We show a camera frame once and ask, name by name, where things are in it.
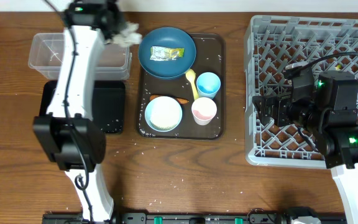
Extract black plastic tray bin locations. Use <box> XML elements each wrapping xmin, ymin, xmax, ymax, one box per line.
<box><xmin>38</xmin><ymin>80</ymin><xmax>126</xmax><ymax>134</ymax></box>

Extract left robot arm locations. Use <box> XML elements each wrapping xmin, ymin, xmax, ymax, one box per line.
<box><xmin>33</xmin><ymin>1</ymin><xmax>125</xmax><ymax>223</ymax></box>

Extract light blue plastic cup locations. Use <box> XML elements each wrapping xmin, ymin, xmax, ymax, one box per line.
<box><xmin>196</xmin><ymin>72</ymin><xmax>221</xmax><ymax>99</ymax></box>

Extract white rice grains pile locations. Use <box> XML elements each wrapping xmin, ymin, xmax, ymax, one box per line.
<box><xmin>150</xmin><ymin>96</ymin><xmax>181</xmax><ymax>131</ymax></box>

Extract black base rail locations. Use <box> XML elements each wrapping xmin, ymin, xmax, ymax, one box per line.
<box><xmin>41</xmin><ymin>207</ymin><xmax>347</xmax><ymax>224</ymax></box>

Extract dark blue plate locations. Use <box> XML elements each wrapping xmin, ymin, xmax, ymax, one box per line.
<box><xmin>138</xmin><ymin>27</ymin><xmax>196</xmax><ymax>80</ymax></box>

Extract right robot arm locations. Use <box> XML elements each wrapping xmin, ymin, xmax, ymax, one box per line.
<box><xmin>252</xmin><ymin>69</ymin><xmax>358</xmax><ymax>223</ymax></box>

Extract yellow plastic spoon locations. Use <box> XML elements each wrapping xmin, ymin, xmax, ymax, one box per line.
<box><xmin>185</xmin><ymin>69</ymin><xmax>199</xmax><ymax>100</ymax></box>

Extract dark brown serving tray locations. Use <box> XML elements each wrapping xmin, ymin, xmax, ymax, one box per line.
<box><xmin>135</xmin><ymin>33</ymin><xmax>226</xmax><ymax>140</ymax></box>

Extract light blue bowl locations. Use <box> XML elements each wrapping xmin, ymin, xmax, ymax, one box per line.
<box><xmin>144</xmin><ymin>96</ymin><xmax>183</xmax><ymax>132</ymax></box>

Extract pink plastic cup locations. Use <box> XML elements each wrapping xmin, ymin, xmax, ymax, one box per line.
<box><xmin>191</xmin><ymin>97</ymin><xmax>218</xmax><ymax>126</ymax></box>

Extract orange carrot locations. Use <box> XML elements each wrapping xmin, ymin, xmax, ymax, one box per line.
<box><xmin>150</xmin><ymin>95</ymin><xmax>189</xmax><ymax>105</ymax></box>

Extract white tissue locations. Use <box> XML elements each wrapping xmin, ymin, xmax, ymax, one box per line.
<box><xmin>111</xmin><ymin>22</ymin><xmax>142</xmax><ymax>47</ymax></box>

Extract yellow green snack wrapper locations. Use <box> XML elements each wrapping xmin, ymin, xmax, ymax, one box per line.
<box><xmin>150</xmin><ymin>46</ymin><xmax>185</xmax><ymax>61</ymax></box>

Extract clear plastic waste bin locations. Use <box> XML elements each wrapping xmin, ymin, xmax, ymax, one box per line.
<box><xmin>28</xmin><ymin>33</ymin><xmax>132</xmax><ymax>81</ymax></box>

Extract grey dishwasher rack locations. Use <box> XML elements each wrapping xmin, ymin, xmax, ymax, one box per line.
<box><xmin>244</xmin><ymin>16</ymin><xmax>358</xmax><ymax>169</ymax></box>

